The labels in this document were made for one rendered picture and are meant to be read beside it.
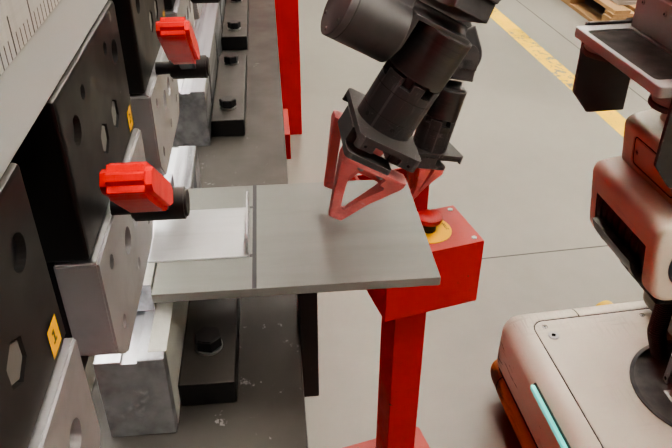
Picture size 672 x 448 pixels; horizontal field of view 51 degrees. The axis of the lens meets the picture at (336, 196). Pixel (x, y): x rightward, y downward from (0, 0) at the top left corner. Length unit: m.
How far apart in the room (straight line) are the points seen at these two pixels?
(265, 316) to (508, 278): 1.57
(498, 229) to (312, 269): 1.89
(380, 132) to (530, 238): 1.89
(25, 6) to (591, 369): 1.48
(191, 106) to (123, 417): 0.57
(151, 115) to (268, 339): 0.32
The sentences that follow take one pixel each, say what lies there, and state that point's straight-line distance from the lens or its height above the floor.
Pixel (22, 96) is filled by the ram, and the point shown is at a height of 1.30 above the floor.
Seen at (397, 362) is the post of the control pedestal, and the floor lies 0.49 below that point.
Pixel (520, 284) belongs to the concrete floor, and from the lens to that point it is 2.29.
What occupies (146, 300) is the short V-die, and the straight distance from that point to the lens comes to 0.67.
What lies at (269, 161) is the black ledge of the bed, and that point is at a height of 0.88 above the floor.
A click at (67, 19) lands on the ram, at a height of 1.30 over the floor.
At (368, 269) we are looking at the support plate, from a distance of 0.66.
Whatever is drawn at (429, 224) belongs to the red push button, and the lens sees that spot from 1.07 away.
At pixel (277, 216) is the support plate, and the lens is 0.73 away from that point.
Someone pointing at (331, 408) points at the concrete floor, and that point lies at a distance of 1.86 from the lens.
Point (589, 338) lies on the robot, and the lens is 1.73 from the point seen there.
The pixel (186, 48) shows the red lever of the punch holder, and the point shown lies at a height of 1.23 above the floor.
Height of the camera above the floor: 1.41
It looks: 32 degrees down
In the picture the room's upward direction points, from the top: straight up
